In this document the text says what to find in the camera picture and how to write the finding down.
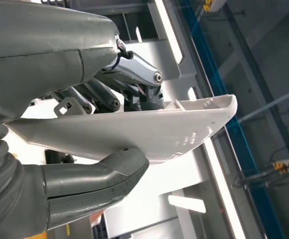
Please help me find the yellow overhead fitting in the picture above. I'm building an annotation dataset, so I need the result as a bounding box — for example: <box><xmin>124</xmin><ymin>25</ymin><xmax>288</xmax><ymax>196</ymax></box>
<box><xmin>203</xmin><ymin>0</ymin><xmax>227</xmax><ymax>13</ymax></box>

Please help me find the blue overhead beam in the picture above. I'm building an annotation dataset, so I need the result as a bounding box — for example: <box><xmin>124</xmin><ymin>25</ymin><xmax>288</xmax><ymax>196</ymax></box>
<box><xmin>178</xmin><ymin>0</ymin><xmax>286</xmax><ymax>239</ymax></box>

